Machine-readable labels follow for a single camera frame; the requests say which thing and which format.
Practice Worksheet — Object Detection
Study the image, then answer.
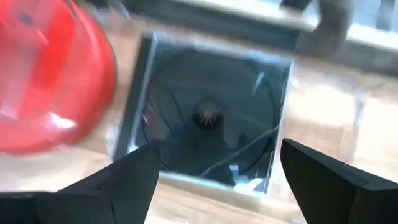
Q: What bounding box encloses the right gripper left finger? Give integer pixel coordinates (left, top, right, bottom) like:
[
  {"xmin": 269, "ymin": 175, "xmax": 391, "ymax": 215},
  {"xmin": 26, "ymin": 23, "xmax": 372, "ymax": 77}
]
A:
[{"xmin": 0, "ymin": 140, "xmax": 162, "ymax": 224}]

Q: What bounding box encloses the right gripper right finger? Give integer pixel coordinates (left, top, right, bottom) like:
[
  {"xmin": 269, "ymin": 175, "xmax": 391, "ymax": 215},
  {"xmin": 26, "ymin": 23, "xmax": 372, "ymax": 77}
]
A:
[{"xmin": 280, "ymin": 138, "xmax": 398, "ymax": 224}]

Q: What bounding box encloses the clear jewel case black tray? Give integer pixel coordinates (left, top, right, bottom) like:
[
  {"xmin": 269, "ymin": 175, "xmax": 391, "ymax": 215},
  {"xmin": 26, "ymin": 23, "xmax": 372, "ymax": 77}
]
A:
[{"xmin": 112, "ymin": 30, "xmax": 295, "ymax": 196}]

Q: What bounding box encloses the clear plastic bin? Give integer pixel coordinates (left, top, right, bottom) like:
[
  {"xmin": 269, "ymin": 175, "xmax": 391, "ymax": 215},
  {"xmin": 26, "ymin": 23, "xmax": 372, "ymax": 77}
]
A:
[{"xmin": 104, "ymin": 7, "xmax": 398, "ymax": 218}]

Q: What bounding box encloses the red desk lamp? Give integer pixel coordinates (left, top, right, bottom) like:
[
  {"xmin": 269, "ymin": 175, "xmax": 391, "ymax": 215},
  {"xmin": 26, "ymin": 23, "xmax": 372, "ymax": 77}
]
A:
[{"xmin": 0, "ymin": 0, "xmax": 119, "ymax": 156}]

